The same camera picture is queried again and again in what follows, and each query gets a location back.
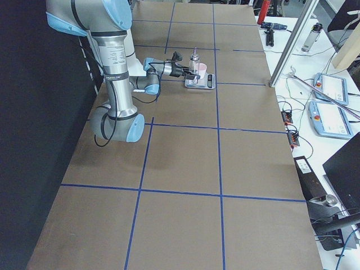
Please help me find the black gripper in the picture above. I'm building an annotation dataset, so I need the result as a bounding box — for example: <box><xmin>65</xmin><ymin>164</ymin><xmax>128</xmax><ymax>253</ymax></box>
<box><xmin>170</xmin><ymin>64</ymin><xmax>198</xmax><ymax>83</ymax></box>

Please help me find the clear glass sauce bottle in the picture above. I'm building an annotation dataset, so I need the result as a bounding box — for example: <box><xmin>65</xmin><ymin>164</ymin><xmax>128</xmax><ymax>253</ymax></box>
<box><xmin>189</xmin><ymin>47</ymin><xmax>200</xmax><ymax>85</ymax></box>

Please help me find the pink plastic cup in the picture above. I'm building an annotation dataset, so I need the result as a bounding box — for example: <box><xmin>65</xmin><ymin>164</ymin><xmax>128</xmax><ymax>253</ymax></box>
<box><xmin>197</xmin><ymin>63</ymin><xmax>207</xmax><ymax>79</ymax></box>

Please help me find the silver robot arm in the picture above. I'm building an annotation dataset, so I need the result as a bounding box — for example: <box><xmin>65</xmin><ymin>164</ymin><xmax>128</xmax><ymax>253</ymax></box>
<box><xmin>46</xmin><ymin>1</ymin><xmax>199</xmax><ymax>142</ymax></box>

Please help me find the grey digital kitchen scale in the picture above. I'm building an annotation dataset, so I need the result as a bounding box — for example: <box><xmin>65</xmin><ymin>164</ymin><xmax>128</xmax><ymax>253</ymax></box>
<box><xmin>184</xmin><ymin>73</ymin><xmax>216</xmax><ymax>90</ymax></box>

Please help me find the white pillar with base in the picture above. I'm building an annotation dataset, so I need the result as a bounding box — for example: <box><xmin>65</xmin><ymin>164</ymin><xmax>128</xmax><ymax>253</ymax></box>
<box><xmin>124</xmin><ymin>29</ymin><xmax>146</xmax><ymax>77</ymax></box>

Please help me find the black folded tripod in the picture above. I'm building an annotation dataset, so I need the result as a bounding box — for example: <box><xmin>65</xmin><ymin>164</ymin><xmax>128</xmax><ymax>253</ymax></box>
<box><xmin>265</xmin><ymin>27</ymin><xmax>274</xmax><ymax>47</ymax></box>

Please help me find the red metal bottle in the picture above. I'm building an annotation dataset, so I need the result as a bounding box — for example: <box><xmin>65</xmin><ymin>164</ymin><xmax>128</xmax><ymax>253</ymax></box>
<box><xmin>257</xmin><ymin>0</ymin><xmax>271</xmax><ymax>25</ymax></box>

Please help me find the folded dark blue umbrella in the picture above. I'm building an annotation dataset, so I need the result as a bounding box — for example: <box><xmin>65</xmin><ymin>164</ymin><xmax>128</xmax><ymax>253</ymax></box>
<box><xmin>260</xmin><ymin>21</ymin><xmax>287</xmax><ymax>30</ymax></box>

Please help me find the orange black terminal strip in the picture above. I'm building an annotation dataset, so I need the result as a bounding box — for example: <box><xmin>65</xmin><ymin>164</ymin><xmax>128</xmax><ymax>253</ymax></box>
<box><xmin>281</xmin><ymin>110</ymin><xmax>300</xmax><ymax>150</ymax></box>

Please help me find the clear water bottle black lid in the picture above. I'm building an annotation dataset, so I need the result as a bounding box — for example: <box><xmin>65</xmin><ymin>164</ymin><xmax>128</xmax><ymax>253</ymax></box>
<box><xmin>301</xmin><ymin>22</ymin><xmax>323</xmax><ymax>52</ymax></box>

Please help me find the near teach pendant tablet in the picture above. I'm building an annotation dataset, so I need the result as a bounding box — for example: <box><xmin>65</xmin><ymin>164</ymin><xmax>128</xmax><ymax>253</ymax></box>
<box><xmin>308</xmin><ymin>101</ymin><xmax>354</xmax><ymax>140</ymax></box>

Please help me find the teach pendant tablet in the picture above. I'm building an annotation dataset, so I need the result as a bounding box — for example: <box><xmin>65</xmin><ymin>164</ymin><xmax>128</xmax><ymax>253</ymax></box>
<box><xmin>313</xmin><ymin>73</ymin><xmax>349</xmax><ymax>105</ymax></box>
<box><xmin>308</xmin><ymin>101</ymin><xmax>354</xmax><ymax>140</ymax></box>

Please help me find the far teach pendant tablet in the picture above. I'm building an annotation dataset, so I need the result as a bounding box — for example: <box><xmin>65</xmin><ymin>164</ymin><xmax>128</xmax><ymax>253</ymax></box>
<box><xmin>313</xmin><ymin>73</ymin><xmax>349</xmax><ymax>105</ymax></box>

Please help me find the wooden beam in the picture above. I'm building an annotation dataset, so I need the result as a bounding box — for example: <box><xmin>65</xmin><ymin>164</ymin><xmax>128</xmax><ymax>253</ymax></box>
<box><xmin>332</xmin><ymin>24</ymin><xmax>360</xmax><ymax>70</ymax></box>

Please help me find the black box white label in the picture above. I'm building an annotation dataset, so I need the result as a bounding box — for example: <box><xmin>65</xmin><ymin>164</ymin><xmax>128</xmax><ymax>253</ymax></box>
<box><xmin>294</xmin><ymin>156</ymin><xmax>327</xmax><ymax>201</ymax></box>

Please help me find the reacher grabber stick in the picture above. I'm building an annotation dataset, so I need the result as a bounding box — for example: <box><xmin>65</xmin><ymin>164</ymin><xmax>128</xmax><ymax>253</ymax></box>
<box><xmin>289</xmin><ymin>66</ymin><xmax>359</xmax><ymax>120</ymax></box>

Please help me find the black monitor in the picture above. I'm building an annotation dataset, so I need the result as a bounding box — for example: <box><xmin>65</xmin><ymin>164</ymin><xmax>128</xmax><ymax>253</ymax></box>
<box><xmin>323</xmin><ymin>133</ymin><xmax>359</xmax><ymax>209</ymax></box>

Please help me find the black camera cable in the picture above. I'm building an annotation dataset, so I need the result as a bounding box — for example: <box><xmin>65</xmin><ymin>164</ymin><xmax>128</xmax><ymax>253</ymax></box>
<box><xmin>93</xmin><ymin>60</ymin><xmax>169</xmax><ymax>147</ymax></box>

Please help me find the aluminium frame post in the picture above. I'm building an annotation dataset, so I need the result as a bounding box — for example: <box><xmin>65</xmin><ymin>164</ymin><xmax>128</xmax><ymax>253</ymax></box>
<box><xmin>269</xmin><ymin>0</ymin><xmax>319</xmax><ymax>87</ymax></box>

